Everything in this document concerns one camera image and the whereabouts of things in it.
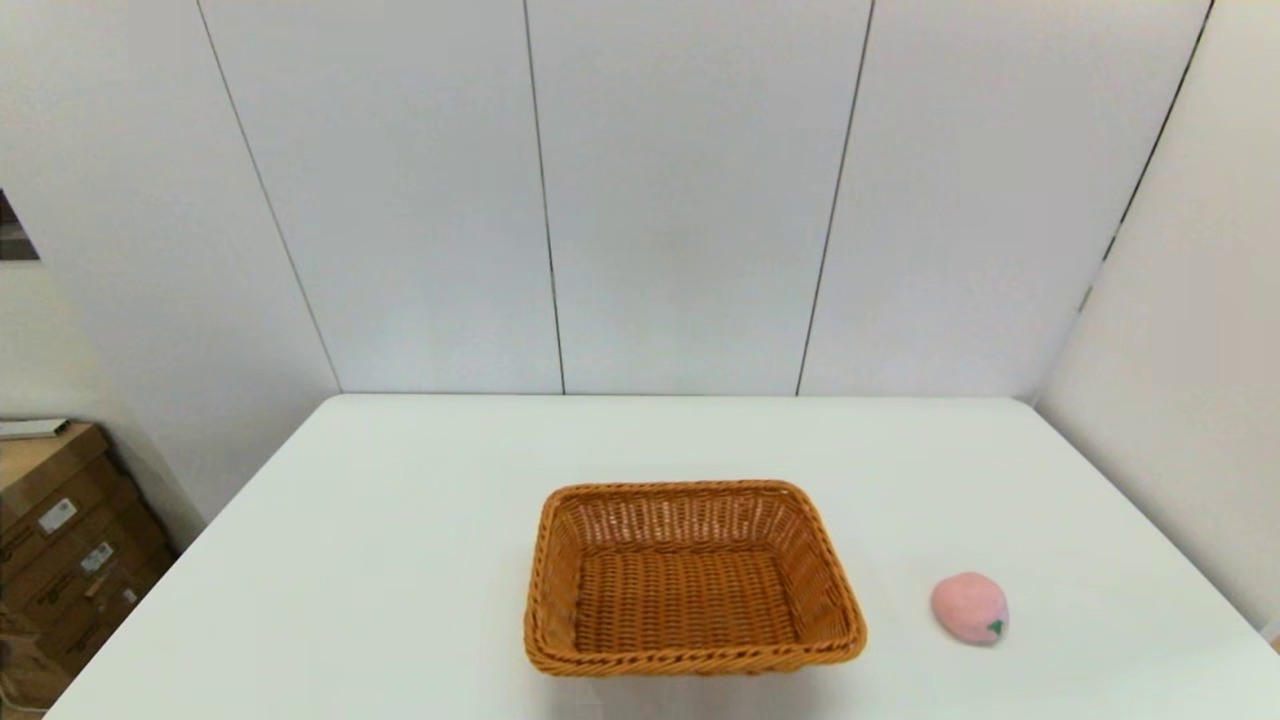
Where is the pink plush peach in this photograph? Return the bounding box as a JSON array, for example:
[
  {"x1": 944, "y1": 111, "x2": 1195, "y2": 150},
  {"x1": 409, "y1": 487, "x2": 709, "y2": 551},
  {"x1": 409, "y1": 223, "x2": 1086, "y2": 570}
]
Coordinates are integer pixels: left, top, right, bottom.
[{"x1": 930, "y1": 572, "x2": 1011, "y2": 647}]

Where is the cardboard box with white label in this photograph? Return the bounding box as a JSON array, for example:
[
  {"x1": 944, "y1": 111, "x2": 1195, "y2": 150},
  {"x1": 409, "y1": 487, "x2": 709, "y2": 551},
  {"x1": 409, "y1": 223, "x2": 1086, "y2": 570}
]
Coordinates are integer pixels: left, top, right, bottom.
[
  {"x1": 0, "y1": 422, "x2": 138, "y2": 536},
  {"x1": 0, "y1": 498, "x2": 174, "y2": 613}
]

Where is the plain cardboard box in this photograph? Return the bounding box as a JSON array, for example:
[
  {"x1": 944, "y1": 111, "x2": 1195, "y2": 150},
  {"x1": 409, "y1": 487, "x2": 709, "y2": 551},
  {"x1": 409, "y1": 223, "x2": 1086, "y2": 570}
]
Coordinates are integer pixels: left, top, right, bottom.
[{"x1": 0, "y1": 575, "x2": 166, "y2": 711}]

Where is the orange wicker basket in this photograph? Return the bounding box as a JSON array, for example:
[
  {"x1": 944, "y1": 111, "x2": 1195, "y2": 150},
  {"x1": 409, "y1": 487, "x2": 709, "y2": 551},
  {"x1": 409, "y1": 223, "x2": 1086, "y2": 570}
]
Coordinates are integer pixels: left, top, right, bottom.
[{"x1": 523, "y1": 480, "x2": 869, "y2": 678}]

